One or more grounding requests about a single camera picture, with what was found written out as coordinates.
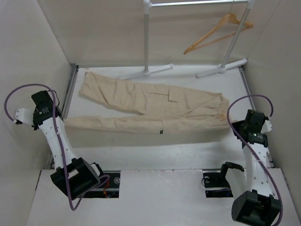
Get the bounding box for wooden clothes hanger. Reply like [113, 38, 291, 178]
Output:
[183, 13, 241, 55]

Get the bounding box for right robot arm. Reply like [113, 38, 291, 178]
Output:
[218, 110, 282, 226]

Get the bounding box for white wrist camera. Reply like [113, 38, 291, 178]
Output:
[15, 108, 34, 126]
[261, 116, 272, 134]

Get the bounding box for white clothes rack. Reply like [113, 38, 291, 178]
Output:
[118, 0, 256, 82]

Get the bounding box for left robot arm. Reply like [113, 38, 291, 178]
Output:
[31, 90, 106, 200]

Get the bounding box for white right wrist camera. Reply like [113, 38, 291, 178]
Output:
[261, 116, 272, 134]

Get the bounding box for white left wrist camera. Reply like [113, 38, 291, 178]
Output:
[15, 108, 34, 126]

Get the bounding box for beige trousers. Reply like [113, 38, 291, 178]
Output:
[64, 73, 230, 134]

